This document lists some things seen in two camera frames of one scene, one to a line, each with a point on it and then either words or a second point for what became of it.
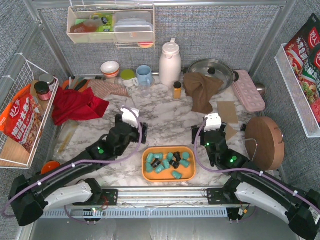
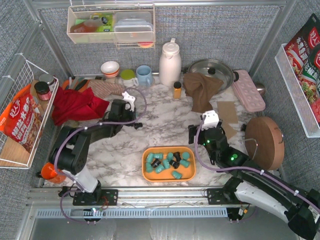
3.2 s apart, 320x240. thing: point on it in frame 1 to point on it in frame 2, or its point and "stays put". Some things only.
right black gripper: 195,131 stays put
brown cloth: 201,88 stays put
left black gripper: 144,129 to 132,119
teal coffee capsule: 157,156 stays put
